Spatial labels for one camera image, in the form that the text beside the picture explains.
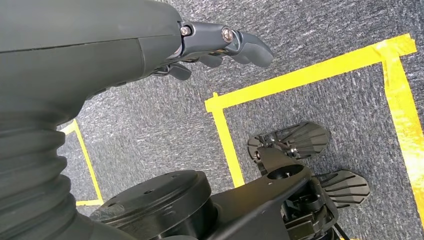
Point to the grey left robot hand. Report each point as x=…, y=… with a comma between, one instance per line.
x=82, y=43

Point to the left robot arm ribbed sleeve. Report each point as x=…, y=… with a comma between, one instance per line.
x=30, y=172

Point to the yellow floor tape square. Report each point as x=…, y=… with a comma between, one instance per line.
x=298, y=76

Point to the black robot leg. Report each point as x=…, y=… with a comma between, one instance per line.
x=251, y=205

